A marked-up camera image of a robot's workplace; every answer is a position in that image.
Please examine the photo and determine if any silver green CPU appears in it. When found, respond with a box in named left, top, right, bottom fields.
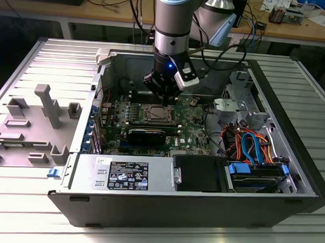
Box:
left=149, top=106, right=168, bottom=120

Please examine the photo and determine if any green motherboard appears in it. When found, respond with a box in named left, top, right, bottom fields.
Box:
left=99, top=90, right=215, bottom=159

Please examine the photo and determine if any black graphics card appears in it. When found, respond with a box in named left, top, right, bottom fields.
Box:
left=126, top=127, right=168, bottom=147

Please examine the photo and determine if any grey case latch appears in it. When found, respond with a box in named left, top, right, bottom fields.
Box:
left=96, top=47, right=113, bottom=67

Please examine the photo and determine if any silver metal drive cage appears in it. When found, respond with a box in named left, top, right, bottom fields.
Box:
left=212, top=69, right=278, bottom=131

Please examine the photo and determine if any black drive bay box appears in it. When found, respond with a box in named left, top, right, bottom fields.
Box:
left=172, top=155, right=227, bottom=193

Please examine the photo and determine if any black upright box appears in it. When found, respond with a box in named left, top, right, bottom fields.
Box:
left=233, top=0, right=248, bottom=29

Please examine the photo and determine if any blue disk carrier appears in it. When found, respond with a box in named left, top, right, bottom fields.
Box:
left=224, top=160, right=289, bottom=185

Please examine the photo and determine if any silver power supply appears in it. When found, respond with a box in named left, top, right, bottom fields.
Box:
left=68, top=152, right=177, bottom=194

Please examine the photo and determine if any black silver PC case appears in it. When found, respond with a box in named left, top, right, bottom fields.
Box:
left=45, top=44, right=325, bottom=237

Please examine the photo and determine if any metal finned heat sink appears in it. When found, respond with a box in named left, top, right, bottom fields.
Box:
left=268, top=4, right=287, bottom=25

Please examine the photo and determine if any white printed paper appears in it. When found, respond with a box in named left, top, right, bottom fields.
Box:
left=261, top=0, right=298, bottom=14

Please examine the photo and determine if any hard disk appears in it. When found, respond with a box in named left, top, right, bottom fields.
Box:
left=229, top=175, right=280, bottom=195

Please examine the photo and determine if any grey parts rack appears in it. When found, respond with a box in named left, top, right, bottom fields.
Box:
left=0, top=82, right=83, bottom=171

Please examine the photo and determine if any wooden workbench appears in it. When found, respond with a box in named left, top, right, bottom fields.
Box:
left=0, top=0, right=325, bottom=50

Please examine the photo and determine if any blue plastic latch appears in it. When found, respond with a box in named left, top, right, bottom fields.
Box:
left=47, top=167, right=61, bottom=179

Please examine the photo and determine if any grey electronic device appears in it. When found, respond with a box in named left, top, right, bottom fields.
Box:
left=284, top=4, right=307, bottom=26

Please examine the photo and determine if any green RAM stick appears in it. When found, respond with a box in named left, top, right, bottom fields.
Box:
left=3, top=141, right=37, bottom=149

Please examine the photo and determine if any clear plastic bag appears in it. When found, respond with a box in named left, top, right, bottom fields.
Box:
left=307, top=13, right=325, bottom=29

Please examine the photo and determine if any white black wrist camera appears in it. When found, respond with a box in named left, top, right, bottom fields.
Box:
left=168, top=54, right=202, bottom=92

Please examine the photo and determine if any thin red wire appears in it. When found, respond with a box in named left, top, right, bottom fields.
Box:
left=95, top=86, right=112, bottom=106

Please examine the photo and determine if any black camera cable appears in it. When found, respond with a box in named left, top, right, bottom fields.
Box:
left=201, top=44, right=248, bottom=75

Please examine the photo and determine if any silver metal handle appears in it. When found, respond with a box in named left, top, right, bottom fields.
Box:
left=170, top=166, right=184, bottom=186

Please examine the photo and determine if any blue network cable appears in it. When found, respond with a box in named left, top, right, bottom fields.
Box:
left=246, top=17, right=263, bottom=51

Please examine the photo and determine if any blue flat data cable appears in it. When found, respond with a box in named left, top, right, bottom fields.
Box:
left=248, top=132, right=268, bottom=166
left=240, top=131, right=259, bottom=165

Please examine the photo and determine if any orange wire bundle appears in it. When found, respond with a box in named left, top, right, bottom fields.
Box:
left=220, top=125, right=280, bottom=166

